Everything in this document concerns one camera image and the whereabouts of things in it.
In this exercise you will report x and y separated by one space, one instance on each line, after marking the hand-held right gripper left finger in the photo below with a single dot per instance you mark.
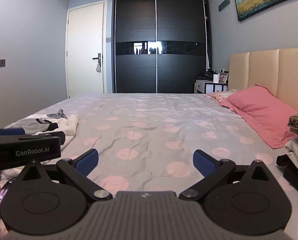
88 161

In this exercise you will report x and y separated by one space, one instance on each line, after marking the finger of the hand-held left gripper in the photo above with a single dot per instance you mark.
58 138
11 131

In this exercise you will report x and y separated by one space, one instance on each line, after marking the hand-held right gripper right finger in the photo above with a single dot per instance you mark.
202 161

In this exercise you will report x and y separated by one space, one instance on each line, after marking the grey shirt with black sleeves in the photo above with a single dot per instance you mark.
31 126

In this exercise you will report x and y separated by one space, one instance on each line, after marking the white crumpled garment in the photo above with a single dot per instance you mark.
71 125

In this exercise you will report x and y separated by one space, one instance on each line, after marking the grey striped cloth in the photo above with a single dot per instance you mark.
58 113

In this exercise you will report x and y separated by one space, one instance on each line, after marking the pink patterned pillow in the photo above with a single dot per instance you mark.
219 95

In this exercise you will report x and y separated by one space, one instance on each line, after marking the pink polka dot bedsheet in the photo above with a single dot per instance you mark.
149 120

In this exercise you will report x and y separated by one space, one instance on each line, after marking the white nightstand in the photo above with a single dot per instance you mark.
211 87

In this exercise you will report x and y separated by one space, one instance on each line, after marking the pink folded cloth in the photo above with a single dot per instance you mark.
259 112

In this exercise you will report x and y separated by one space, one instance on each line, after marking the folded black garment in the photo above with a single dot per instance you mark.
283 160

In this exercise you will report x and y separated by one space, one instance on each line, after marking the black bag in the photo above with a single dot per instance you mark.
206 76

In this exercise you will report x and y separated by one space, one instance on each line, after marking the white door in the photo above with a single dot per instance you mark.
86 42

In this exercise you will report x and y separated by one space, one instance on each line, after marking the black sliding door wardrobe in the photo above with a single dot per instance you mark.
159 67

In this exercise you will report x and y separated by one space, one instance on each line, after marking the beige padded headboard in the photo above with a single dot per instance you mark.
264 67

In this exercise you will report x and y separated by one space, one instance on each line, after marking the small photo frame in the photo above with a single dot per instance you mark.
223 78

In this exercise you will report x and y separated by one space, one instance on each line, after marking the dark wall lamp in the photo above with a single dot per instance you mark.
224 4

